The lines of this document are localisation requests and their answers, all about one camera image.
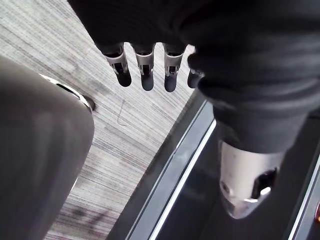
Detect black metal shelf unit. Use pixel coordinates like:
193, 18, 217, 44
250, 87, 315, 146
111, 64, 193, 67
106, 91, 320, 240

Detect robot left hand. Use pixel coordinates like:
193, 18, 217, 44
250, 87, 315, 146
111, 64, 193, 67
66, 0, 320, 220

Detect silver robot leg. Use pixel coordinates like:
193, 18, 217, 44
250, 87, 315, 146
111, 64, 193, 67
0, 55, 96, 240

